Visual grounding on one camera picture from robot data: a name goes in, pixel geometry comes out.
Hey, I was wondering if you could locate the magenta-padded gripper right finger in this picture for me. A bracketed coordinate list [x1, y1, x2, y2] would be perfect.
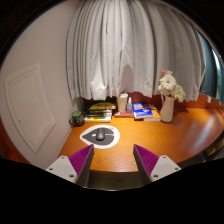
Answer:
[132, 143, 182, 186]

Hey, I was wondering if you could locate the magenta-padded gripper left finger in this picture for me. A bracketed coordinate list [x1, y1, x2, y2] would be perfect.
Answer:
[45, 143, 95, 188]

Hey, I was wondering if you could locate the dark grey computer mouse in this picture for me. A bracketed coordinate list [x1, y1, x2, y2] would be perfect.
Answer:
[95, 127, 105, 142]

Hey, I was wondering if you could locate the round white grey mouse pad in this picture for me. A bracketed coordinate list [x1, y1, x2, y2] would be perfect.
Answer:
[79, 124, 121, 150]

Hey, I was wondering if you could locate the dark green mug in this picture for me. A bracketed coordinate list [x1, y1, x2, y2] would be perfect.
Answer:
[68, 110, 86, 128]

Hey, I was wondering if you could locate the orange cover book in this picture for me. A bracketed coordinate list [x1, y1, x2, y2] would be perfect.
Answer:
[143, 105, 162, 122]

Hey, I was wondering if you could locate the white ceramic jug vase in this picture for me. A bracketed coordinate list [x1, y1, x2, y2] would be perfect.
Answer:
[159, 94, 176, 123]

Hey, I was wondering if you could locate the yellow white book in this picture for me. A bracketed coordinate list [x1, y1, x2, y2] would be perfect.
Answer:
[83, 115, 112, 123]

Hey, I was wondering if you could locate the blue cover book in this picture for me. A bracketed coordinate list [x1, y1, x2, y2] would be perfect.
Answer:
[132, 101, 154, 120]

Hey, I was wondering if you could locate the red-brown thin book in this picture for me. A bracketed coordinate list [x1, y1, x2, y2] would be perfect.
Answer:
[113, 110, 135, 118]

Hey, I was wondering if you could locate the clear spray bottle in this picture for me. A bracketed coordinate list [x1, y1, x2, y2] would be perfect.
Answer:
[126, 96, 134, 115]

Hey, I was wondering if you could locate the black yellow arc book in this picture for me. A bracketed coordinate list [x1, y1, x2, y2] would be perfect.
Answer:
[87, 101, 117, 112]

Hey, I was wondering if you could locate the beige lidded tumbler cup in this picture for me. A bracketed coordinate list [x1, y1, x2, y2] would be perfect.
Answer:
[116, 92, 129, 114]

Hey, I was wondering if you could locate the white daisy flower bouquet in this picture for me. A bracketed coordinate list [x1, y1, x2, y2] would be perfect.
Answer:
[157, 69, 187, 103]

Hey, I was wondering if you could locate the dark window pane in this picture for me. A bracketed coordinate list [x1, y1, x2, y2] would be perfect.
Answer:
[198, 31, 224, 104]

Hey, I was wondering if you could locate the white pleated curtain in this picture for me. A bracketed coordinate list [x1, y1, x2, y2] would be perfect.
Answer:
[66, 0, 208, 103]

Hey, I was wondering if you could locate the white wall panel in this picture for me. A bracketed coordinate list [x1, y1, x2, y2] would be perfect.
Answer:
[4, 63, 57, 154]

